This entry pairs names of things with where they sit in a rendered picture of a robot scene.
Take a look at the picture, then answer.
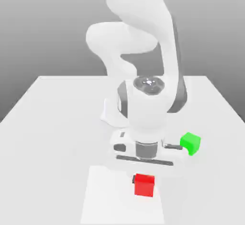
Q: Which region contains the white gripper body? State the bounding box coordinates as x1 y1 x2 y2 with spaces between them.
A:
112 151 186 173

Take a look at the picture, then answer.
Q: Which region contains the small red cube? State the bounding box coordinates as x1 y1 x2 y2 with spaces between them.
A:
134 173 155 198

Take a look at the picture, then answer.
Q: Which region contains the small green cube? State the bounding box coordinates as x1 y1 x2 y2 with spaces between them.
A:
179 132 201 156

